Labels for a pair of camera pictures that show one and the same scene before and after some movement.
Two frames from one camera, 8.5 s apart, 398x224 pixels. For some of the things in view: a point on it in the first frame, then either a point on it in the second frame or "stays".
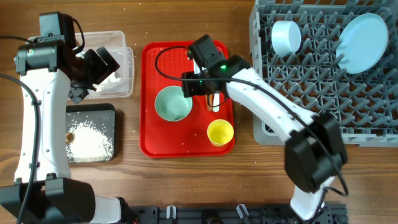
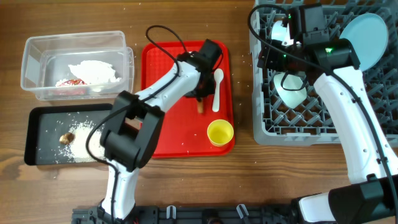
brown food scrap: x=69 y=137 stays
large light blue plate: x=362 y=43 stays
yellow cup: x=219 y=132 stays
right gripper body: x=193 y=84 → x=266 y=58
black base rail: x=235 y=214 stays
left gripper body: x=92 y=68 → x=203 y=88
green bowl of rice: x=171 y=105 → x=291 y=86
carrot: x=211 y=99 → x=200 y=106
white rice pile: x=91 y=144 stays
